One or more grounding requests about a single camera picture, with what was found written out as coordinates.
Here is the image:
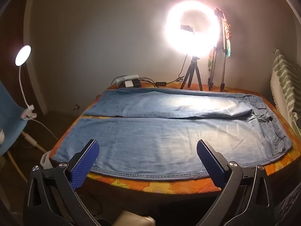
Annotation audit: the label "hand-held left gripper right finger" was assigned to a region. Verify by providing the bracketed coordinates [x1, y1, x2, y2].
[196, 139, 275, 226]

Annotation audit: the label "beige object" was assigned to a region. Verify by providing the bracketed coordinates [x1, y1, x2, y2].
[113, 211, 157, 226]

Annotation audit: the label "white power strip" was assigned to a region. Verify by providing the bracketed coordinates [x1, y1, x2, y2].
[111, 75, 140, 85]

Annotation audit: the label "white clip lamp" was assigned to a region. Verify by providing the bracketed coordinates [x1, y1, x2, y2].
[15, 45, 38, 120]

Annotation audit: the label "ring light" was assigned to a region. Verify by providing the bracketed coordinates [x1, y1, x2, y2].
[166, 1, 223, 57]

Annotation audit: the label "black cable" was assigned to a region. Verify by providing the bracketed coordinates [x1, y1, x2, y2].
[139, 54, 189, 87]

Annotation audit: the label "green white striped towel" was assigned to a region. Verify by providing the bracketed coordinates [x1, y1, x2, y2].
[269, 48, 301, 134]

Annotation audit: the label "blue denim pants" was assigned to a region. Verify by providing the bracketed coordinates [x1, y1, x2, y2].
[54, 88, 293, 181]

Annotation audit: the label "white plastic object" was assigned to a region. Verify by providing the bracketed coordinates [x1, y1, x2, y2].
[40, 151, 51, 170]

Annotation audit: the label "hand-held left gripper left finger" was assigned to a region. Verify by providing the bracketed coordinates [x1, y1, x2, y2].
[26, 139, 100, 226]

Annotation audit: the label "silver tripod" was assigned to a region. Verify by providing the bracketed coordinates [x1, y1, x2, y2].
[207, 7, 227, 92]

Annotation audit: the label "colourful patterned cloth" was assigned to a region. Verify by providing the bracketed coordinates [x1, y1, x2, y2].
[207, 12, 233, 72]

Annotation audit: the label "orange floral tablecloth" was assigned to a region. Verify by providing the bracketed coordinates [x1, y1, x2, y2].
[48, 80, 301, 195]

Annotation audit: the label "blue chair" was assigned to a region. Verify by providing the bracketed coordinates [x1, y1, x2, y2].
[0, 79, 47, 184]

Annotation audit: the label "white lamp cable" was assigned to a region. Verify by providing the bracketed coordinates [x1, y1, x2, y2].
[30, 118, 60, 140]

